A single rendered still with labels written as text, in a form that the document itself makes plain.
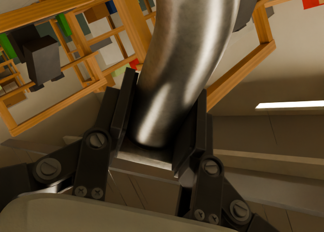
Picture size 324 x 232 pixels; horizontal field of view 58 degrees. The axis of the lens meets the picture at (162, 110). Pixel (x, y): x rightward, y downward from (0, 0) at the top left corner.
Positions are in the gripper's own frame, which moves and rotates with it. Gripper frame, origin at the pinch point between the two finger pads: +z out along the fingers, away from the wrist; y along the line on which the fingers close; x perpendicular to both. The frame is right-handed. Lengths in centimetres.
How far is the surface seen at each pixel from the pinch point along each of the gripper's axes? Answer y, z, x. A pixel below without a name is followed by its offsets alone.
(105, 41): -50, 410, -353
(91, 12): -86, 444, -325
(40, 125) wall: -241, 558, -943
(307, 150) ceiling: 357, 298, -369
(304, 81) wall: 365, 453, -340
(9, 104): -341, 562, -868
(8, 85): -360, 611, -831
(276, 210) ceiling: 269, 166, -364
